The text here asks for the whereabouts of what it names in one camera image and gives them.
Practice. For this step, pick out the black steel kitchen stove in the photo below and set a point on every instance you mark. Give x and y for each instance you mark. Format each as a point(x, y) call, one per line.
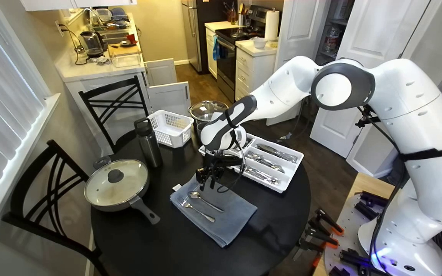
point(226, 56)

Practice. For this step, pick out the white panel door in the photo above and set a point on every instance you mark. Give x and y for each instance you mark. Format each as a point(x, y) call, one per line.
point(298, 31)
point(375, 31)

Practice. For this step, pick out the black water bottle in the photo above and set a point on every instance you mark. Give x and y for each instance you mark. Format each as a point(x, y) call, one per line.
point(148, 143)

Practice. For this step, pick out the white kitchen counter cabinet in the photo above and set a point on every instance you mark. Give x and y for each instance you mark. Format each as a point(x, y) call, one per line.
point(99, 70)

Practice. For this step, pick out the black wooden dining chair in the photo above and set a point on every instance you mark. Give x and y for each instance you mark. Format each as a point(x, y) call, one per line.
point(51, 146)
point(111, 88)

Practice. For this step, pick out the black orange bar clamp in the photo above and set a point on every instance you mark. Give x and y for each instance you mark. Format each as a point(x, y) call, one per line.
point(329, 220)
point(318, 240)

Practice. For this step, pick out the white paper towel roll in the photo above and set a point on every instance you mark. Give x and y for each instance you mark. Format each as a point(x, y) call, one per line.
point(271, 25)

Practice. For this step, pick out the white kitchen drawer cabinet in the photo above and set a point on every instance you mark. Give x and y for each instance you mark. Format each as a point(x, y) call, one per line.
point(254, 67)

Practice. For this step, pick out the steel fork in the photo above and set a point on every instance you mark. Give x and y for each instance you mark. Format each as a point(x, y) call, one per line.
point(199, 212)

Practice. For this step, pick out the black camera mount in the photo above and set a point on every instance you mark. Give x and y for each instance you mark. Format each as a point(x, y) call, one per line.
point(369, 120)

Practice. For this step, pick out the white cabinet door panel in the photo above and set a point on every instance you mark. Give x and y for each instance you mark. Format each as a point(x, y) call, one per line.
point(170, 99)
point(160, 71)

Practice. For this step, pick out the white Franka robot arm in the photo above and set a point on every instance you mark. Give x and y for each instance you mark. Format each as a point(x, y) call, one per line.
point(426, 113)

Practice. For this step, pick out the white plastic basket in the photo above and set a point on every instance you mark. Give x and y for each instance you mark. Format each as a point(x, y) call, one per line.
point(170, 128)

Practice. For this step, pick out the grey frying pan with lid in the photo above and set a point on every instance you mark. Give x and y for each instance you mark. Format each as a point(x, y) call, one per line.
point(116, 185)

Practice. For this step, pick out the steel pot with glass lid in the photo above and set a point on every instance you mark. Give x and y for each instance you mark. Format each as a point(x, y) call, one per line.
point(206, 110)

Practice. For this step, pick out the white vertical window blinds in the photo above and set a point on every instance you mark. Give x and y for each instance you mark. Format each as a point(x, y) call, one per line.
point(1, 102)

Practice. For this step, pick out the steel refrigerator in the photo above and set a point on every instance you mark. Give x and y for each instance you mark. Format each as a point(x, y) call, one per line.
point(200, 31)

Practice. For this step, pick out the black coffee maker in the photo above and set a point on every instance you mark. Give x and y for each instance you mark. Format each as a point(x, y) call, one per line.
point(93, 44)

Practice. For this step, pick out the blue black clamp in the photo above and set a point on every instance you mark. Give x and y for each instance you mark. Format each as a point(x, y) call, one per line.
point(372, 202)

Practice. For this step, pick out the blue folded towel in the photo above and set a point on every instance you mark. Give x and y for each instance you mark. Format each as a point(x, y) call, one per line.
point(231, 220)

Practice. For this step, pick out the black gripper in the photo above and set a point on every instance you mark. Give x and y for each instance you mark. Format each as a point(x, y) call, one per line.
point(222, 163)

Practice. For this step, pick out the white plastic cutlery holder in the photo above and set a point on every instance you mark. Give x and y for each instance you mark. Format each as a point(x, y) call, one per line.
point(277, 185)

